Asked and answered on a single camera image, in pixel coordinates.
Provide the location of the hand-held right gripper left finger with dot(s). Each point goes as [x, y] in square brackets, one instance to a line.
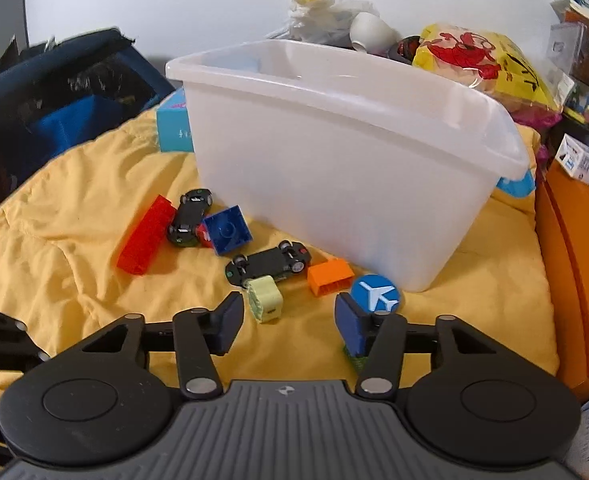
[232, 320]

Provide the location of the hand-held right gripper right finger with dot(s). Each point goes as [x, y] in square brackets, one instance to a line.
[349, 322]

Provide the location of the pale green toy block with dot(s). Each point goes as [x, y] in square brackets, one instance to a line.
[264, 301]

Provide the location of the white plastic bin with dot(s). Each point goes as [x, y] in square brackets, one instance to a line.
[349, 170]

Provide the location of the green toy brick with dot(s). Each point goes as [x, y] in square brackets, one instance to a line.
[357, 359]

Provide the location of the blue round airplane sign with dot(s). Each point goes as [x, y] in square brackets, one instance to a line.
[374, 294]

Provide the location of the orange toy brick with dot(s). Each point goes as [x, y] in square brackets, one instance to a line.
[330, 276]

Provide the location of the black green toy car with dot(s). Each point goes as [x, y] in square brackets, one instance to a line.
[269, 261]

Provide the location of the small red toy piece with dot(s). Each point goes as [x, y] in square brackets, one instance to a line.
[204, 236]

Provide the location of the blue square toy brick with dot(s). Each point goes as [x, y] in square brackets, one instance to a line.
[228, 230]

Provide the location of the red toy brick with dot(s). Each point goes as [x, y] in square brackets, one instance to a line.
[147, 235]

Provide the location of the yellow cloth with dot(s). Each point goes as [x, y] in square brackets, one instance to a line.
[74, 210]

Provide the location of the light blue pack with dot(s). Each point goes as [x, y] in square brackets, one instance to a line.
[517, 186]

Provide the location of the orange box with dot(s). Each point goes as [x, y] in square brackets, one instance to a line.
[579, 285]

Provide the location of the dark blue bag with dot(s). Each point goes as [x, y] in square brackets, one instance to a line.
[64, 110]

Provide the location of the pink bag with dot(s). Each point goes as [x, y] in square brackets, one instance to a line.
[537, 119]

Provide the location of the small white box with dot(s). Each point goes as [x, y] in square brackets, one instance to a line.
[584, 160]

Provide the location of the white cup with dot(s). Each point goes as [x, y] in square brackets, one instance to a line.
[374, 32]

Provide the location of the yellow red printed bag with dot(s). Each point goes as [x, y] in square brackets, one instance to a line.
[479, 60]

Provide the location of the white plastic bag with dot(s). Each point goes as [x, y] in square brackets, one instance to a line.
[319, 15]

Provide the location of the clear plastic container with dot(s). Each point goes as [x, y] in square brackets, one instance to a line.
[582, 57]

